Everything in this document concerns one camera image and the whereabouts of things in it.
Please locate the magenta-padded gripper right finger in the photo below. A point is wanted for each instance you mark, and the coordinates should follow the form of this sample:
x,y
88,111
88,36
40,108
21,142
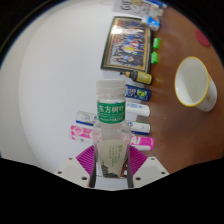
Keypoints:
x,y
136,160

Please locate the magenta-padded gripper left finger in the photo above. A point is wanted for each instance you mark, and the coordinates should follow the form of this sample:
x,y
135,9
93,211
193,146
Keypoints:
x,y
85,160

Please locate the clear green-labelled water bottle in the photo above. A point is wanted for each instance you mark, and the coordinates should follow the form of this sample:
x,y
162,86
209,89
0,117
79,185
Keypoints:
x,y
111,133

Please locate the tall pink and white box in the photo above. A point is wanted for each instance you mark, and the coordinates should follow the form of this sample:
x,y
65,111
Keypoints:
x,y
143,143

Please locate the tall white and blue box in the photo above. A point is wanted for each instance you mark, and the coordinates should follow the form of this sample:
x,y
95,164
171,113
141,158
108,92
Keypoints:
x,y
85,118

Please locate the white bottle with blue cap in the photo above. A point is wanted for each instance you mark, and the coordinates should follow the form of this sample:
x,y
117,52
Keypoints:
x,y
138,109

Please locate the dark blue pump bottle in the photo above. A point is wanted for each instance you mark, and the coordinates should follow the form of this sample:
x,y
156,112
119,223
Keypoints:
x,y
138,92

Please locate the yellow-labelled dark pump bottle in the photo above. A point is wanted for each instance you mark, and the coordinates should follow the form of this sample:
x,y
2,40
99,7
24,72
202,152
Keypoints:
x,y
141,77

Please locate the white yellow-rimmed cup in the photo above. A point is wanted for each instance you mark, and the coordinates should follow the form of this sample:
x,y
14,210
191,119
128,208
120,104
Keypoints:
x,y
191,81

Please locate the framed group photo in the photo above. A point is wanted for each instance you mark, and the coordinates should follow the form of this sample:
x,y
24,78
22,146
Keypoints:
x,y
128,45

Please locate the blue tissue pack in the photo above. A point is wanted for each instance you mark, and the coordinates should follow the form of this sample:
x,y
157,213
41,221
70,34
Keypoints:
x,y
154,22

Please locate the flat round red coaster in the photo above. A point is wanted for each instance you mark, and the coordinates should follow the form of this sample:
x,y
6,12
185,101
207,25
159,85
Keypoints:
x,y
202,37

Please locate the blue detergent bottle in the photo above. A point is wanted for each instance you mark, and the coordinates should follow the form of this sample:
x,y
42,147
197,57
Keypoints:
x,y
156,3

